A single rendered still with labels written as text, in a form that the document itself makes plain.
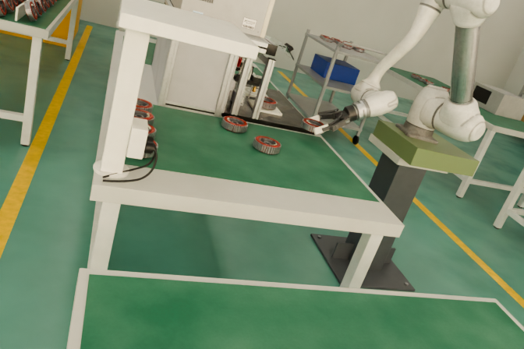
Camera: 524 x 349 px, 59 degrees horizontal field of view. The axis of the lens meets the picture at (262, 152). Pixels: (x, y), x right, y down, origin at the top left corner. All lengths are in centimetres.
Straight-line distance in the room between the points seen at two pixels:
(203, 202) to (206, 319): 48
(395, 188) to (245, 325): 174
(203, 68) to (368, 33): 666
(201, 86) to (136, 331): 132
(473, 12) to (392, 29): 662
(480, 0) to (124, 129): 146
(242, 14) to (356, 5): 627
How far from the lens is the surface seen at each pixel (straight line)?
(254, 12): 214
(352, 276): 177
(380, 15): 855
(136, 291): 99
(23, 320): 200
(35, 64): 304
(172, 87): 203
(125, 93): 129
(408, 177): 260
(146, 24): 119
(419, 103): 252
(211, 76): 203
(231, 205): 139
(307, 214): 148
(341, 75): 520
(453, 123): 239
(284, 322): 102
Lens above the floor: 138
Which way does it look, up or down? 20 degrees down
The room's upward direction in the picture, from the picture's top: 18 degrees clockwise
